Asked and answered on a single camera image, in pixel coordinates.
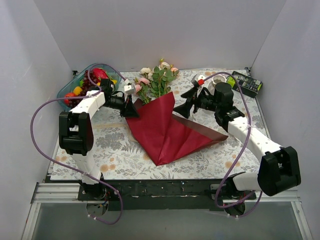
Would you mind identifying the dark red wrapping paper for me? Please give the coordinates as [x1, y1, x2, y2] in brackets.
[126, 92, 228, 166]

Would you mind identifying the cream printed ribbon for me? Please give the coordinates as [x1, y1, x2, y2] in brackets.
[92, 122, 138, 143]

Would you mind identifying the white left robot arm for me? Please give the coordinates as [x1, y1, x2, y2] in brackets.
[59, 78, 139, 200]

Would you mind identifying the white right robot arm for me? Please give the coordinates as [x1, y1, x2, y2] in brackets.
[173, 82, 301, 199]

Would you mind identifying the white ribbed ceramic vase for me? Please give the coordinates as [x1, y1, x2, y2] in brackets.
[203, 74, 227, 116]

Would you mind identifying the yellow lemon right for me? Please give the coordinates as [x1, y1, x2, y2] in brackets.
[110, 79, 118, 85]

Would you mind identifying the floral patterned table mat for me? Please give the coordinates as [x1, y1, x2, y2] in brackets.
[48, 68, 269, 181]

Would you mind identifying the red dragon fruit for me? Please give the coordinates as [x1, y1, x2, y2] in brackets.
[92, 68, 109, 83]

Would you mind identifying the artificial pink flower bouquet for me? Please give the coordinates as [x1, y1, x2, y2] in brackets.
[134, 58, 180, 104]

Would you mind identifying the small orange fruit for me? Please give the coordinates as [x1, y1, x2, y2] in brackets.
[73, 86, 83, 96]

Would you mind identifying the purple grape bunch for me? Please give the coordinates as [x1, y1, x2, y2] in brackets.
[69, 70, 100, 108]

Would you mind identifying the teal plastic fruit tray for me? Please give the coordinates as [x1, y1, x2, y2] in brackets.
[57, 63, 127, 117]

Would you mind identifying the black green product box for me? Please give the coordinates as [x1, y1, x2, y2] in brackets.
[232, 71, 263, 98]

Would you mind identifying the red apple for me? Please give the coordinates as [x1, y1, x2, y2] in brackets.
[63, 92, 76, 106]

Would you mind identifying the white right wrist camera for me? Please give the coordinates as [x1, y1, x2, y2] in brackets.
[191, 73, 205, 97]

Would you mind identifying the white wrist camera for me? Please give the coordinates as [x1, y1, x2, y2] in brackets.
[191, 73, 205, 97]
[123, 84, 137, 95]

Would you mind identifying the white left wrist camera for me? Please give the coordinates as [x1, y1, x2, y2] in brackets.
[123, 84, 137, 95]

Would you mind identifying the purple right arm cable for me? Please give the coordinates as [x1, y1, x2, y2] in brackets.
[199, 71, 263, 218]

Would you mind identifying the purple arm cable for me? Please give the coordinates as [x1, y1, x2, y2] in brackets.
[30, 63, 131, 225]
[199, 71, 263, 218]

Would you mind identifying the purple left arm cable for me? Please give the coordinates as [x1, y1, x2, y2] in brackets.
[30, 63, 131, 225]

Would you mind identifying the aluminium frame rail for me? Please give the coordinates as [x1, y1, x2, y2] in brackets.
[21, 183, 88, 240]

